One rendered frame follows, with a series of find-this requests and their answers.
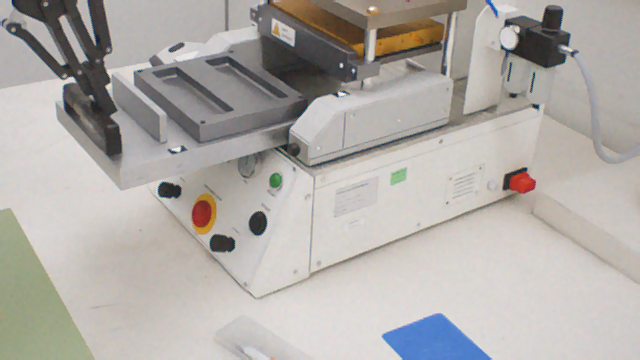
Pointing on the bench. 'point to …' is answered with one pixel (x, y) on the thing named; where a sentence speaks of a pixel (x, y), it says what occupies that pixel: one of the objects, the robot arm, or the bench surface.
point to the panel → (235, 207)
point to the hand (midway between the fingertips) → (97, 88)
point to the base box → (397, 196)
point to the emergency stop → (201, 214)
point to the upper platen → (417, 31)
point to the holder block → (219, 95)
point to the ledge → (599, 213)
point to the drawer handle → (77, 101)
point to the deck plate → (317, 87)
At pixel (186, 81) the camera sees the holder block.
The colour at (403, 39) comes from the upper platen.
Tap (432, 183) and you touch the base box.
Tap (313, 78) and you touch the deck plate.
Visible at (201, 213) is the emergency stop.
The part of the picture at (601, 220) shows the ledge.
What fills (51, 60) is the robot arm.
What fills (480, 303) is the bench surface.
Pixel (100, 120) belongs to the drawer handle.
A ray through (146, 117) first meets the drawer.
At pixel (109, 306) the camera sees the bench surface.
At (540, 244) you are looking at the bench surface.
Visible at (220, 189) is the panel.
